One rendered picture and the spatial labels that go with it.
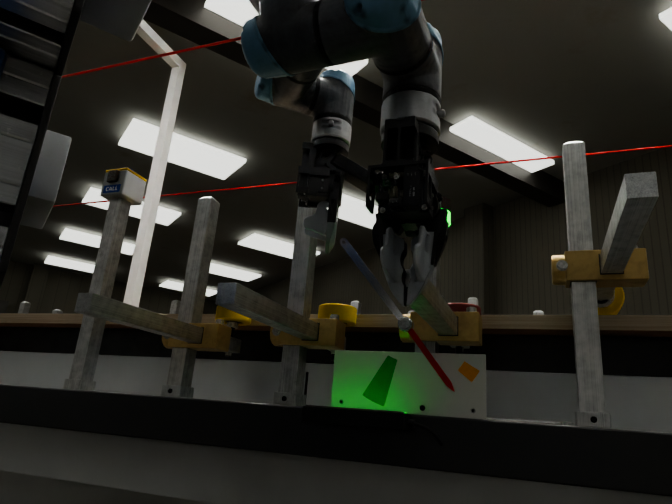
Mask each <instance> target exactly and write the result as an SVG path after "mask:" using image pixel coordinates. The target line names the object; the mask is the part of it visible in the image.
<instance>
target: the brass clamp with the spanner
mask: <svg viewBox="0 0 672 504"><path fill-rule="evenodd" d="M454 314H455V315H456V317H457V335H439V334H438V333H437V332H436V331H435V330H434V329H433V328H432V327H431V326H430V325H429V324H428V323H427V322H426V321H425V320H424V319H423V318H422V317H421V316H420V315H419V314H418V313H417V312H411V313H410V314H402V315H403V316H407V317H409V318H410V319H412V321H413V322H414V329H413V330H414V331H415V332H416V334H417V335H418V337H419V338H420V339H421V341H427V342H436V343H437V344H439V345H449V346H482V317H481V315H480V313H479V312H454ZM399 336H400V340H401V341H402V342H403V343H415V341H414V340H413V339H412V337H411V336H410V334H409V333H405V332H403V331H401V330H400V329H399Z"/></svg>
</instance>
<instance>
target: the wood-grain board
mask: <svg viewBox="0 0 672 504"><path fill-rule="evenodd" d="M83 315H84V314H55V313H0V327H63V328H81V324H82V319H83ZM215 315H216V314H202V321H201V323H216V320H215ZM598 316H599V328H600V336H634V337H672V315H598ZM481 317H482V334H507V335H570V336H574V334H573V318H572V315H481ZM105 328H127V329H136V328H132V327H129V326H125V325H121V324H117V323H114V322H110V321H106V323H105ZM270 328H271V326H268V325H266V324H263V323H261V322H258V321H256V320H253V319H251V324H250V325H246V326H238V329H235V330H253V331H270ZM345 332H380V333H399V328H398V319H397V318H396V317H395V316H394V314H357V316H356V325H354V326H350V327H346V330H345Z"/></svg>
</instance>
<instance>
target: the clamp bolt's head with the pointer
mask: <svg viewBox="0 0 672 504"><path fill-rule="evenodd" d="M399 323H400V327H401V328H402V329H404V330H405V329H408V328H409V327H410V320H408V319H406V318H403V319H402V320H400V321H399ZM413 329H414V322H413V328H412V330H411V331H409V332H405V333H409V334H410V336H411V337H412V339H413V340H414V341H415V343H416V344H417V346H418V347H419V348H420V350H421V351H422V353H423V354H424V355H425V357H426V358H427V360H428V361H429V362H430V364H431V365H432V367H433V368H434V369H435V371H436V372H437V374H438V375H439V376H440V378H441V379H442V381H443V382H444V383H445V385H446V386H447V387H448V388H450V389H451V390H452V391H454V388H453V385H452V382H451V381H450V380H449V378H448V377H447V375H446V374H445V373H444V371H443V370H442V368H441V367H440V366H439V364H438V363H437V362H436V360H435V359H434V357H433V356H432V355H431V353H430V352H429V350H428V349H427V348H426V346H425V345H424V344H423V342H422V341H421V339H420V338H419V337H418V335H417V334H416V332H415V331H414V330H413ZM454 392H455V391H454Z"/></svg>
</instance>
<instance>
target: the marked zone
mask: <svg viewBox="0 0 672 504"><path fill-rule="evenodd" d="M396 363H397V359H394V358H392V357H390V356H389V355H388V356H387V358H386V359H385V361H384V362H383V364H382V365H381V367H380V368H379V370H378V372H377V373H376V375H375V376H374V378H373V379H372V381H371V382H370V384H369V386H368V387H367V389H366V390H365V392H364V393H363V396H365V397H366V398H368V399H369V400H371V401H373V402H375V403H377V404H379V405H381V406H384V405H385V401H386V398H387V394H388V391H389V387H390V384H391V380H392V377H393V373H394V370H395V366H396Z"/></svg>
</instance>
